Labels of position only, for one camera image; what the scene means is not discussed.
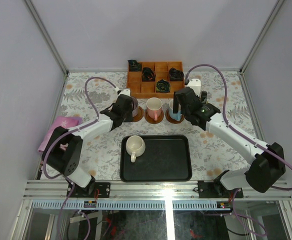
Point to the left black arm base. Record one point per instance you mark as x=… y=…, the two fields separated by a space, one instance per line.
x=94 y=190

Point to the white ceramic cup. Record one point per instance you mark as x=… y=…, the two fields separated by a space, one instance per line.
x=135 y=147

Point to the blue green rolled sock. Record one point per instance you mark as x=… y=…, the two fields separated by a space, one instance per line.
x=162 y=86

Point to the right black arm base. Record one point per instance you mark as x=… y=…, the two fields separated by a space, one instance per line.
x=213 y=189

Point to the dark grey rolled sock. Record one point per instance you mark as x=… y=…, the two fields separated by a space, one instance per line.
x=175 y=75

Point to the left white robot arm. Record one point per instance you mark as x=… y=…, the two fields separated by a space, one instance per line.
x=63 y=150

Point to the light blue ceramic cup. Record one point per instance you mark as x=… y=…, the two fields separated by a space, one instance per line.
x=175 y=116

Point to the purple ceramic cup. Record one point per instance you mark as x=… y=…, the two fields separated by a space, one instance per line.
x=135 y=106

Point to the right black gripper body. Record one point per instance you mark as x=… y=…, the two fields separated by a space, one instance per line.
x=203 y=98

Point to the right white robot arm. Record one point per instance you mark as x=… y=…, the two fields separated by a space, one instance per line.
x=264 y=170

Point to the aluminium frame rail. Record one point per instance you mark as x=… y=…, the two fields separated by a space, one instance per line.
x=119 y=190

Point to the brown wooden coaster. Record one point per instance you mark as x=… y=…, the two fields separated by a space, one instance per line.
x=171 y=120
x=151 y=120
x=139 y=116

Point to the purple printed cloth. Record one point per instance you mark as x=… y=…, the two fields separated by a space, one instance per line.
x=60 y=121

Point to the pink ceramic cup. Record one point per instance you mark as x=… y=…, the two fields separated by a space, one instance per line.
x=154 y=107

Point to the orange wooden compartment box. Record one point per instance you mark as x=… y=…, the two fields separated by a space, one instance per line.
x=146 y=90

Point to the black plastic tray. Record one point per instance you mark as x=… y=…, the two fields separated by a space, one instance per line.
x=166 y=159

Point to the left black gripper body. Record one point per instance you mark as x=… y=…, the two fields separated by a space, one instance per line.
x=127 y=105

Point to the black orange rolled sock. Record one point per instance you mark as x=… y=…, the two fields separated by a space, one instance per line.
x=148 y=75

